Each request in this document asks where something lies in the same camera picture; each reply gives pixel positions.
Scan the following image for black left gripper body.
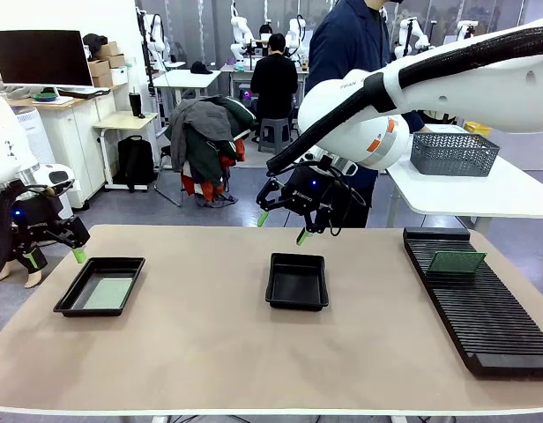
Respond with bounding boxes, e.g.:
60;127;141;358
10;195;69;240

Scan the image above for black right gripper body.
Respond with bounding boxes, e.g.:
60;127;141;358
279;168;339;218

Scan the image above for black ESD tray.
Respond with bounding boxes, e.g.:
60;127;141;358
53;256;146;318
264;252;330;312

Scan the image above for navy sleeved right forearm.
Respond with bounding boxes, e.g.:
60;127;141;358
403;109;428;134

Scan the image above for grey plastic stool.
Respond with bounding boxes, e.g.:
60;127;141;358
257;117;294;156

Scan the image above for white cabinet wooden top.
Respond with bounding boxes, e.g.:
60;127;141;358
6;82;132;210

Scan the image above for white cylindrical air purifier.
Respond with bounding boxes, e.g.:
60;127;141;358
13;104;74;217

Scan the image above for chair draped with clothes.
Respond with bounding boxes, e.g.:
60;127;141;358
164;94;258;208

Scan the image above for black backpack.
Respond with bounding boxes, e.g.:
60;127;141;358
115;135;158;194

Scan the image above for seated person in black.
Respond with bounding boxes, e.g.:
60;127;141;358
249;33;299;121

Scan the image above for small white wheeled desk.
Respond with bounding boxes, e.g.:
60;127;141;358
93;111;160;194

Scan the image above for black flat keyboard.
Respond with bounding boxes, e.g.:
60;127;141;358
57;86;112;100

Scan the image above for white side table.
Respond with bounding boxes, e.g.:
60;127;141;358
385;125;543;219

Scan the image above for white background table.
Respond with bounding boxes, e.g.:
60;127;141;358
152;69;223;116

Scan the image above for grey plastic mesh basket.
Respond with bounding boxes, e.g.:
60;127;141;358
410;131;502;178

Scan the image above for person in navy coat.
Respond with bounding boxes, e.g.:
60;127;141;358
304;0;427;229

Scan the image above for black screen white monitor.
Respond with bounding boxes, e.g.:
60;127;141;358
0;29;94;88

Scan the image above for yellow plastic bin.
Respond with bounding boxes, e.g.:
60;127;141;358
464;121;493;137

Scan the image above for black slotted board rack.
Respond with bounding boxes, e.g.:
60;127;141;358
402;226;543;378

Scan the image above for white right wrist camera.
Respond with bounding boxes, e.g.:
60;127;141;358
324;156;359;177

